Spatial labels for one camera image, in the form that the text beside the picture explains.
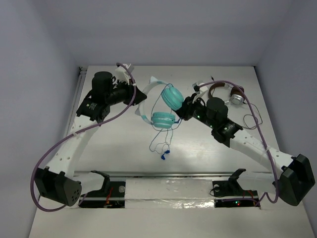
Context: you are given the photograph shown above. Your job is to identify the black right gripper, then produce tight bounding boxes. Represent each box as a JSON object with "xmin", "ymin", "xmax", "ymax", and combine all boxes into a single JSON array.
[{"xmin": 171, "ymin": 93, "xmax": 216, "ymax": 129}]

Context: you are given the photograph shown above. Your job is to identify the teal cat-ear headphones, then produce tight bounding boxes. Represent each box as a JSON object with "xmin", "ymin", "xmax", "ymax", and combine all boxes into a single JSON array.
[{"xmin": 135, "ymin": 76, "xmax": 184, "ymax": 129}]

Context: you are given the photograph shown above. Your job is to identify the blue headphone cable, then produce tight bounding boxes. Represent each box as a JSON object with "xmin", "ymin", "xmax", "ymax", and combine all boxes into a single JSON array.
[{"xmin": 148, "ymin": 83, "xmax": 183, "ymax": 161}]

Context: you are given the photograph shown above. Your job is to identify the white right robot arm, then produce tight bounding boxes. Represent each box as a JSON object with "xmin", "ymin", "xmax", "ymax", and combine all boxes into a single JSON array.
[{"xmin": 173, "ymin": 96, "xmax": 316, "ymax": 206}]

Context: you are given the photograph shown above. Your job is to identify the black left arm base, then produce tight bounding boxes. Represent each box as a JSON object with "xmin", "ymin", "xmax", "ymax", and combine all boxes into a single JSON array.
[{"xmin": 79, "ymin": 181, "xmax": 126, "ymax": 209}]

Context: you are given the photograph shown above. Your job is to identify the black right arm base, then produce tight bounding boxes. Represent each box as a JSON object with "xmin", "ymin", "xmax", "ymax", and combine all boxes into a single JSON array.
[{"xmin": 209, "ymin": 169, "xmax": 261, "ymax": 208}]

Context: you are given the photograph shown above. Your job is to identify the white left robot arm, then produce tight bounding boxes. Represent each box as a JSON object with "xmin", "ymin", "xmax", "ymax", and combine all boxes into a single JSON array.
[{"xmin": 30, "ymin": 64, "xmax": 146, "ymax": 212}]

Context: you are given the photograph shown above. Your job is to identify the brown silver headphones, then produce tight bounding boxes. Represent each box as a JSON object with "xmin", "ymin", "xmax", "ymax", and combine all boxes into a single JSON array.
[{"xmin": 208, "ymin": 83, "xmax": 245, "ymax": 106}]

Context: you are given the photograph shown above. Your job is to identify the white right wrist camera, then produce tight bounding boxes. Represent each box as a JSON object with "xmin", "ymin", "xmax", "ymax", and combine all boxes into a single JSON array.
[{"xmin": 192, "ymin": 81, "xmax": 209, "ymax": 101}]

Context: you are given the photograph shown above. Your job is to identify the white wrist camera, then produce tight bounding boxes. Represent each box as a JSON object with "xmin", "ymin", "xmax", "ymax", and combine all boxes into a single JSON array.
[
  {"xmin": 192, "ymin": 81, "xmax": 209, "ymax": 101},
  {"xmin": 115, "ymin": 63, "xmax": 134, "ymax": 84}
]

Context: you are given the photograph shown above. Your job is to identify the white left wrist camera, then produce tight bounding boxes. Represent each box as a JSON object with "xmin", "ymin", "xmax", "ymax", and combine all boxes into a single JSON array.
[{"xmin": 115, "ymin": 63, "xmax": 134, "ymax": 84}]

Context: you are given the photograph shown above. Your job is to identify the black headphone cable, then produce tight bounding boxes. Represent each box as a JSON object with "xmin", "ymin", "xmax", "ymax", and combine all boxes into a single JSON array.
[{"xmin": 210, "ymin": 75, "xmax": 264, "ymax": 130}]

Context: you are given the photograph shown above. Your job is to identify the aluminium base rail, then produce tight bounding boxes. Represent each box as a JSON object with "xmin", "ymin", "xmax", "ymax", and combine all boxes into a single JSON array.
[{"xmin": 74, "ymin": 170, "xmax": 273, "ymax": 179}]

